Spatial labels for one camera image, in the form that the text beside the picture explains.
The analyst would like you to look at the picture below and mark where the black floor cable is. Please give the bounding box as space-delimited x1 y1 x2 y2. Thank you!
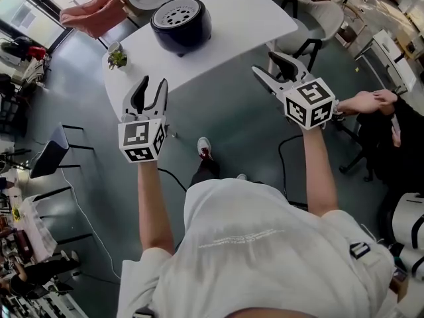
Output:
156 166 188 192
277 133 309 209

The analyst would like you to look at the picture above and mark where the small green potted plant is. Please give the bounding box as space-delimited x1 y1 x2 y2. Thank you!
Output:
107 49 129 72

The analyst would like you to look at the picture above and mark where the person's right forearm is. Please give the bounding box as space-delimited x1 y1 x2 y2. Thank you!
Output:
299 124 339 217

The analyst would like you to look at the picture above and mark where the dark blue rice cooker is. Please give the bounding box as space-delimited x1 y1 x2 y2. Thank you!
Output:
126 0 213 58

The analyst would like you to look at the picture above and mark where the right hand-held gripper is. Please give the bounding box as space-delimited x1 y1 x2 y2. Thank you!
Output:
251 51 336 132

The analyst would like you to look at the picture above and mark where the black strap buckle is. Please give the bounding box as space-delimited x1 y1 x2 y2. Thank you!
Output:
348 241 371 261

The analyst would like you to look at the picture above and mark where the white floor cable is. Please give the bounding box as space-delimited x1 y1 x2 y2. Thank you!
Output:
58 166 123 282

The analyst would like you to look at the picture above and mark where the white perforated steamer tray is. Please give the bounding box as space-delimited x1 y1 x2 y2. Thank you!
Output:
153 0 203 30

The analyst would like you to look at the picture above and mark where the person's black trouser leg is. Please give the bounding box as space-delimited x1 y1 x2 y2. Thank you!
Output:
189 156 222 189

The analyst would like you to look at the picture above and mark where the white side desk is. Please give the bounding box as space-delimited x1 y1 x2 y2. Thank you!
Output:
371 28 417 95

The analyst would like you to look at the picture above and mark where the person's white t-shirt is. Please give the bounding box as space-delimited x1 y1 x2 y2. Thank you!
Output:
120 177 398 318

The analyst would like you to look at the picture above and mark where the white machine with black trim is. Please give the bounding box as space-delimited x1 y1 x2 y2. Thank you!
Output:
390 191 424 282

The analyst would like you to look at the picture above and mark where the white plastic cloth cover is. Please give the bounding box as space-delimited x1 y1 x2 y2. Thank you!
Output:
20 193 58 264

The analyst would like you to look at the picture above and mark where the pink armchair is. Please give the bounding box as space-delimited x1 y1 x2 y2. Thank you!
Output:
59 0 129 40

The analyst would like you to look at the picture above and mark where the person's left forearm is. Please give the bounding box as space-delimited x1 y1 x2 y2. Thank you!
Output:
136 159 176 257

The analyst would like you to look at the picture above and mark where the beige chair with black legs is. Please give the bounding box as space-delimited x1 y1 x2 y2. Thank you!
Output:
273 0 346 75

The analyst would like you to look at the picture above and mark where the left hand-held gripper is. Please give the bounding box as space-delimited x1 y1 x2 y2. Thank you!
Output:
118 76 168 165

